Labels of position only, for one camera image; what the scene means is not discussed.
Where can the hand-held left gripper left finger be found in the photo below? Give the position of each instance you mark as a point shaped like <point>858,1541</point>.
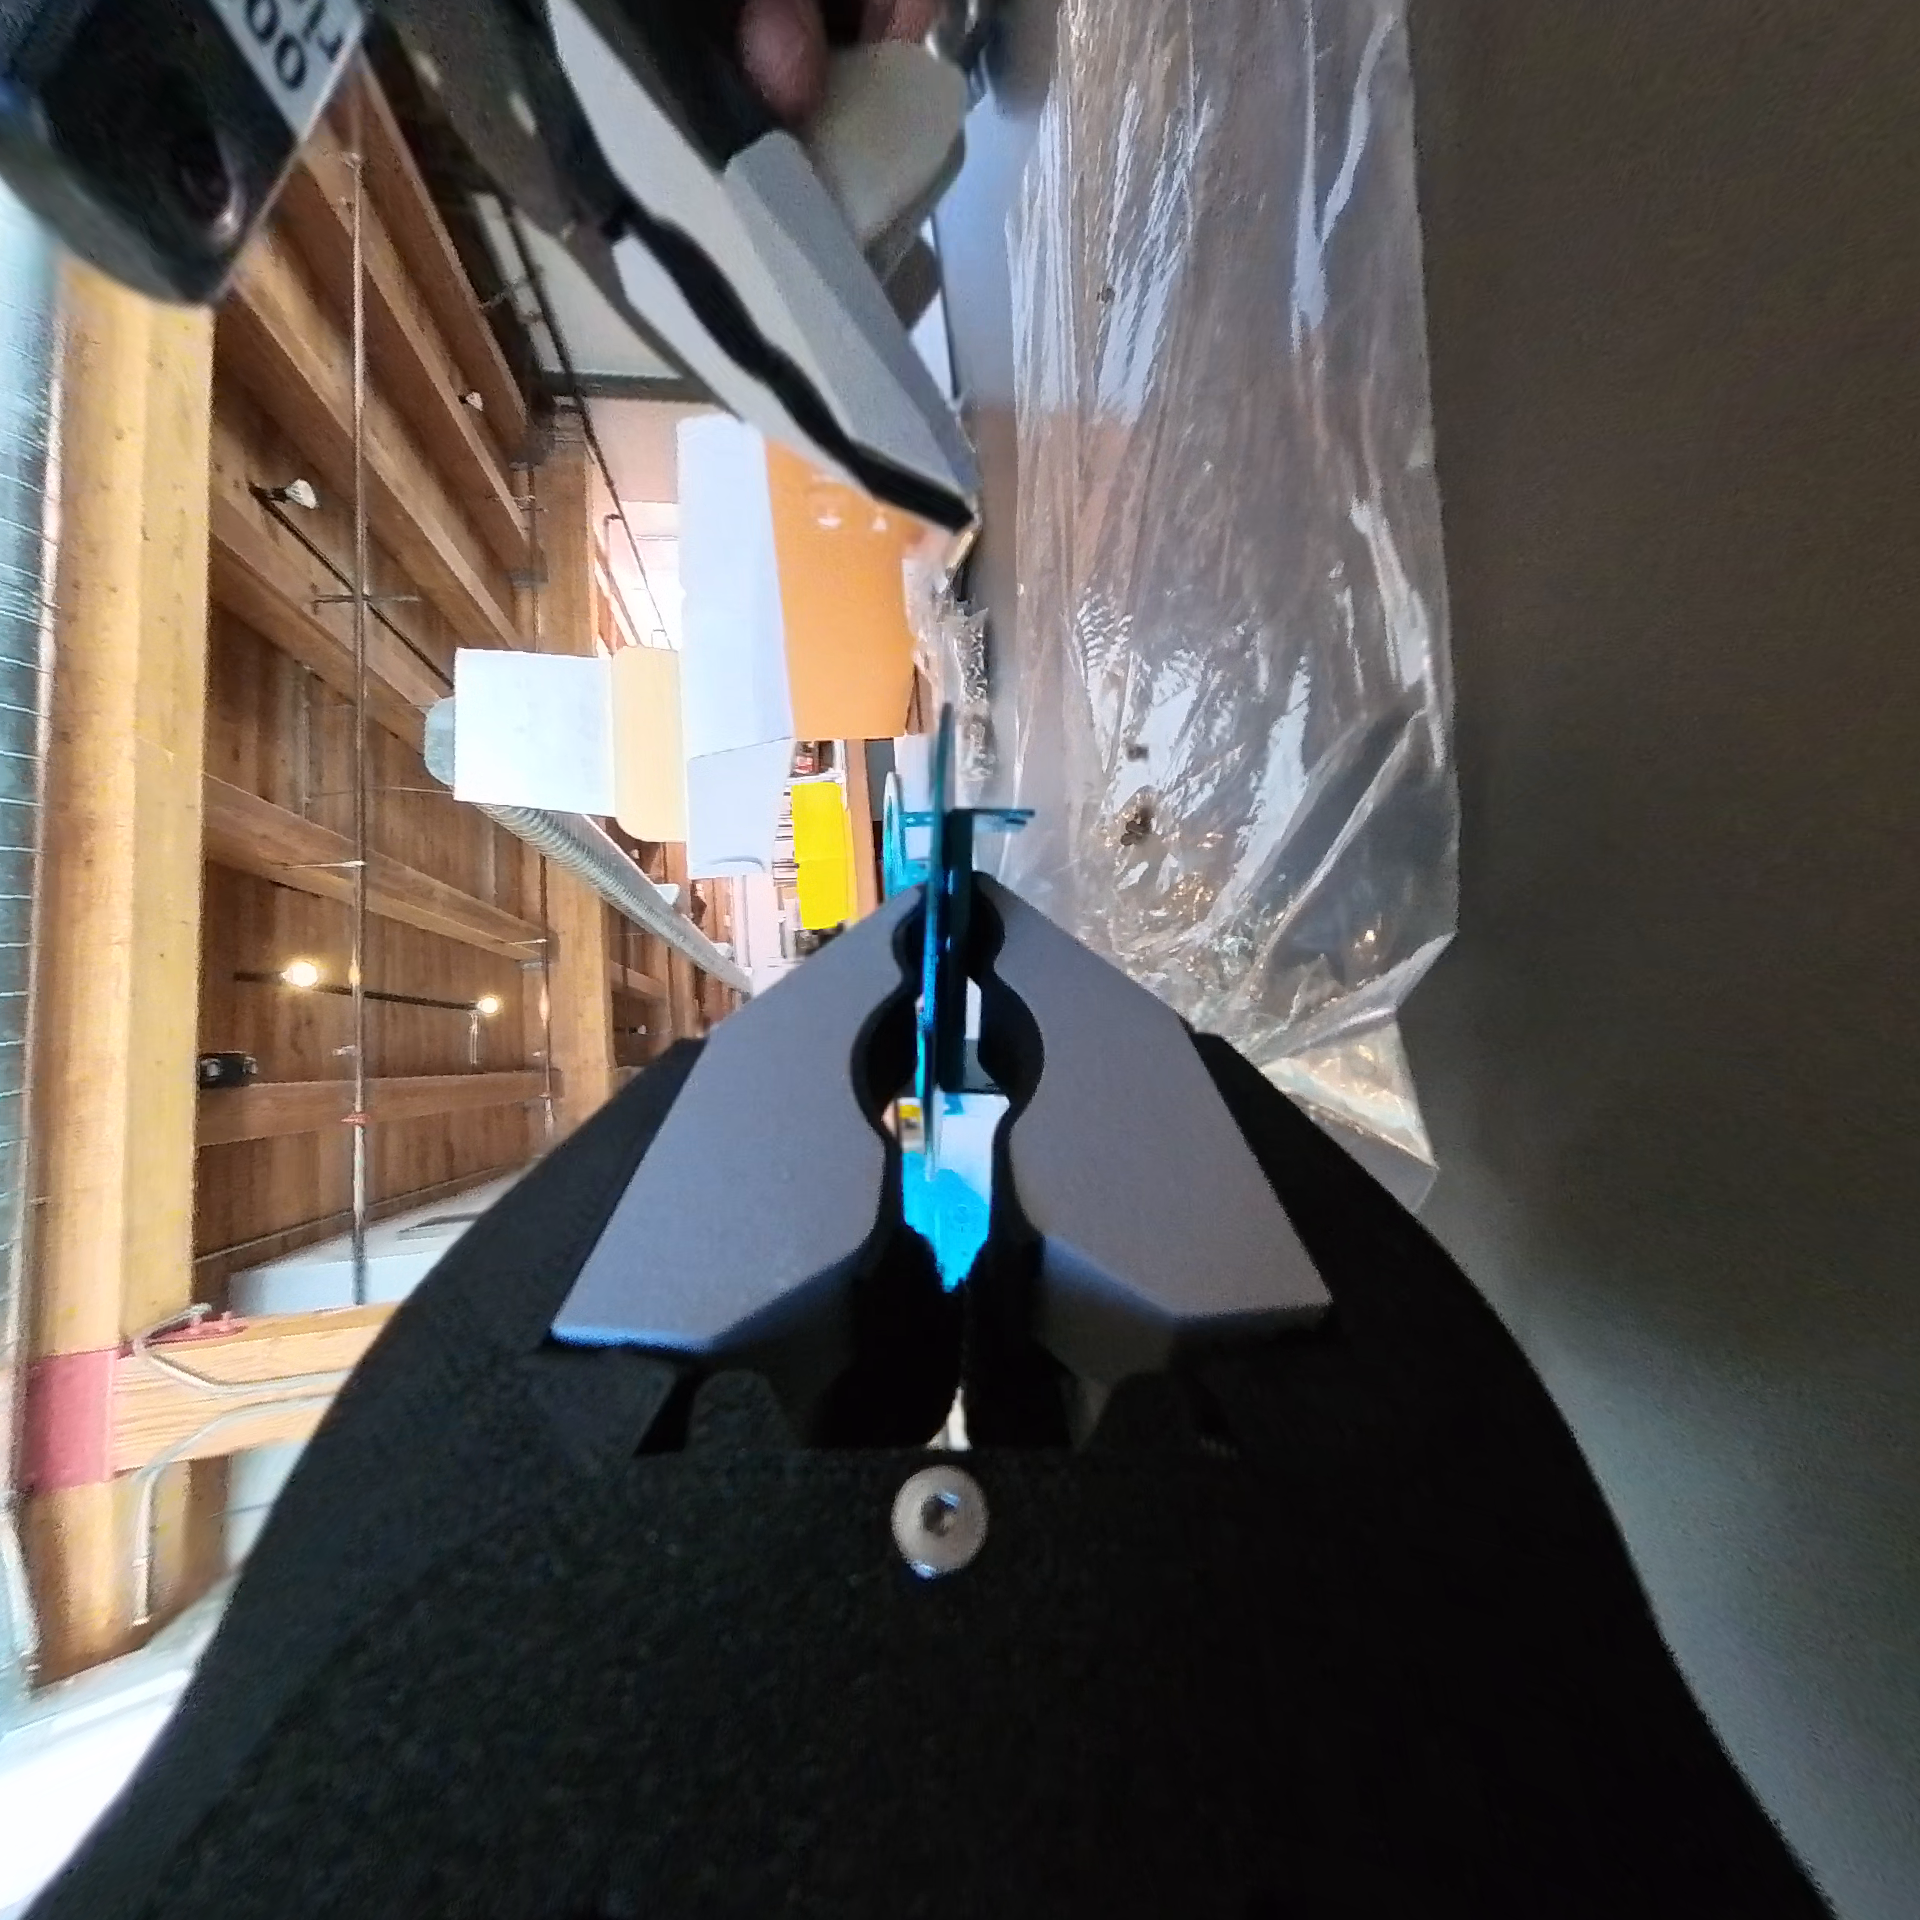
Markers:
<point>718,1169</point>

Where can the yellow box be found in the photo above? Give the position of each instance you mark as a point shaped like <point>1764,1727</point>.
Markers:
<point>822,846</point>

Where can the silver air duct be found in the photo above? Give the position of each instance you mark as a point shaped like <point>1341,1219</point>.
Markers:
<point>15,748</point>

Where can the blue angled metal bracket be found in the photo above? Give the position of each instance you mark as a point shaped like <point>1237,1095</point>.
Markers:
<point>901,846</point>

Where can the flexible silver duct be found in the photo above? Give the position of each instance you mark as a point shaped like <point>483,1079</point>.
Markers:
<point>599,869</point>

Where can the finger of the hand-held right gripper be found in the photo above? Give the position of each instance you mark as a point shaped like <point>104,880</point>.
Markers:
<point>688,344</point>
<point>825,301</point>

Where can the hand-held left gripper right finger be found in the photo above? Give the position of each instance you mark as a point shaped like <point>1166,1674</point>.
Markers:
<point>1153,1169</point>

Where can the blue round metal plate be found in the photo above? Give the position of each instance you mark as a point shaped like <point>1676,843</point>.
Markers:
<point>941,931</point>

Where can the orange box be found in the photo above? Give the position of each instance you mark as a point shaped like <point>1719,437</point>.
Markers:
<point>842,599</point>

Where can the person's right hand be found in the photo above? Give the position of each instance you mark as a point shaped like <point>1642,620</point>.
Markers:
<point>786,54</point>

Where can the clear plastic bag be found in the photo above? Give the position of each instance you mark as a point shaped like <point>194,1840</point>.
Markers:
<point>1230,526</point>

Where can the white ceiling panel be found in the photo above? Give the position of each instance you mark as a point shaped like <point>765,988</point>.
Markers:
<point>528,733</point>

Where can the blue metal U bracket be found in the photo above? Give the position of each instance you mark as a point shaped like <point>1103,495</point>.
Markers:
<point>946,1229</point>

